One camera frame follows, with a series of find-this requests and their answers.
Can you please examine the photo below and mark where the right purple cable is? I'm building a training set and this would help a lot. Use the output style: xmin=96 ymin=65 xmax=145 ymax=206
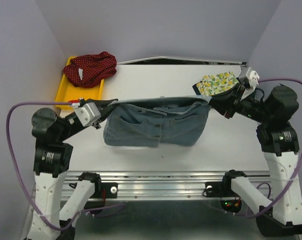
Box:
xmin=245 ymin=77 xmax=302 ymax=219

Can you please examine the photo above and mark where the aluminium rail frame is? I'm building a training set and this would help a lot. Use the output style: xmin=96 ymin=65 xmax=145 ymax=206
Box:
xmin=20 ymin=62 xmax=301 ymax=240

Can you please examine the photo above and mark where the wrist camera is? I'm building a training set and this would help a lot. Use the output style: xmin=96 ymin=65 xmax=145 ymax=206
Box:
xmin=238 ymin=67 xmax=260 ymax=90
xmin=74 ymin=102 xmax=101 ymax=127

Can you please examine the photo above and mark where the purple cable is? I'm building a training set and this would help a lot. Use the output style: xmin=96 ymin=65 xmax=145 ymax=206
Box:
xmin=245 ymin=77 xmax=302 ymax=219
xmin=6 ymin=100 xmax=126 ymax=231

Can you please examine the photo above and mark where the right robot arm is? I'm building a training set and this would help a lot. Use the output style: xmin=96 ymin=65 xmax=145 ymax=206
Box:
xmin=204 ymin=84 xmax=302 ymax=237

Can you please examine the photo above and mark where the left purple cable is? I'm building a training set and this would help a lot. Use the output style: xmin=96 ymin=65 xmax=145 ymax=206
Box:
xmin=6 ymin=100 xmax=126 ymax=231

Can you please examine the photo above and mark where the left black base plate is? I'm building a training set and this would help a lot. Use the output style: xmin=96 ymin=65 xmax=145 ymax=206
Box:
xmin=91 ymin=182 xmax=118 ymax=200

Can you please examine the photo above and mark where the red polka dot skirt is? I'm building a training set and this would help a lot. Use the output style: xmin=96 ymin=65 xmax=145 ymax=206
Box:
xmin=63 ymin=51 xmax=117 ymax=89

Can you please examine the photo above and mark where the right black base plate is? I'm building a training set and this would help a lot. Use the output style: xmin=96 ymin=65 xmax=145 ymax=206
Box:
xmin=202 ymin=181 xmax=242 ymax=214

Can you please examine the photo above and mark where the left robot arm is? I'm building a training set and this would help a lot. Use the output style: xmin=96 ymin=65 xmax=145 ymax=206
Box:
xmin=26 ymin=99 xmax=115 ymax=240

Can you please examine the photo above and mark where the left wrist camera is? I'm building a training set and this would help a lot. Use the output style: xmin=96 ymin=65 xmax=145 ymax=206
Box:
xmin=74 ymin=102 xmax=101 ymax=127

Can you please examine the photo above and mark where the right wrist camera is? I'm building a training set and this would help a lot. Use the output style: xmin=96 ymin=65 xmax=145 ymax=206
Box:
xmin=238 ymin=67 xmax=260 ymax=90

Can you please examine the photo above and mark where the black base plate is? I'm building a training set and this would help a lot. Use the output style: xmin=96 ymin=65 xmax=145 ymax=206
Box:
xmin=91 ymin=182 xmax=118 ymax=200
xmin=202 ymin=181 xmax=242 ymax=214

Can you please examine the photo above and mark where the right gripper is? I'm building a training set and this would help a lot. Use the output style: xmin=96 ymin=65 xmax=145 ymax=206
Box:
xmin=207 ymin=81 xmax=273 ymax=123

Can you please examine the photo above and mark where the light blue denim skirt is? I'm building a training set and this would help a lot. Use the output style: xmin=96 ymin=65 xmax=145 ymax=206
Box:
xmin=103 ymin=96 xmax=211 ymax=148

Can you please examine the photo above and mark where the lemon print skirt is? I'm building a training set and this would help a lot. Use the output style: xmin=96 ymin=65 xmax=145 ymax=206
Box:
xmin=192 ymin=71 xmax=239 ymax=96

